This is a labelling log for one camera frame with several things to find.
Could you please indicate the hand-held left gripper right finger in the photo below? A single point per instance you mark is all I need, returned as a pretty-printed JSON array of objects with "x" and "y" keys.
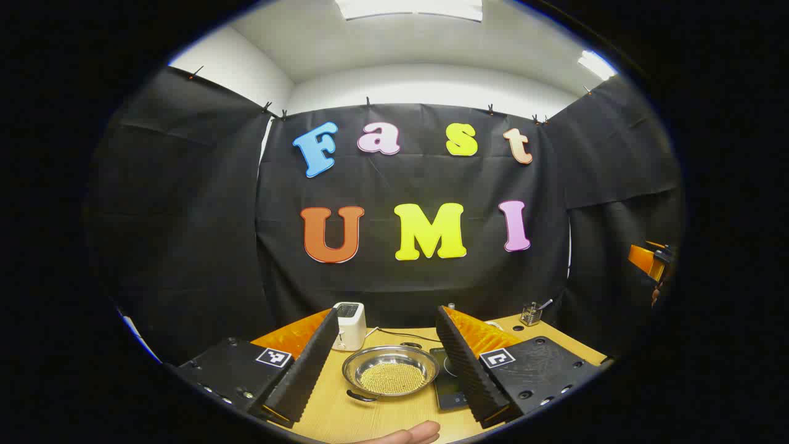
[{"x": 465, "y": 364}]

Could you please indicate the ceiling light panel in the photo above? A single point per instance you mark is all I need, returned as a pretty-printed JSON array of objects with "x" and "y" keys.
[
  {"x": 596, "y": 65},
  {"x": 410, "y": 8}
]

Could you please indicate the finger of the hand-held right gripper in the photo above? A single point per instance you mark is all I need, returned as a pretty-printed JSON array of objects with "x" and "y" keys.
[{"x": 644, "y": 259}]

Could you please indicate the black induction cooktop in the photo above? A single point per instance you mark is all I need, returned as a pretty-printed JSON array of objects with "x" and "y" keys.
[{"x": 447, "y": 390}]

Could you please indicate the pile of soybeans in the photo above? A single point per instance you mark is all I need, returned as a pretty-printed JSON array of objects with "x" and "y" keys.
[{"x": 391, "y": 377}]

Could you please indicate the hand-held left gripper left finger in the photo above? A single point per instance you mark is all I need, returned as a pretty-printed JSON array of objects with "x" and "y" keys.
[{"x": 308, "y": 364}]

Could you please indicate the white toaster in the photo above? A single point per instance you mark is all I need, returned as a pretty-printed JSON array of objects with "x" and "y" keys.
[{"x": 350, "y": 327}]

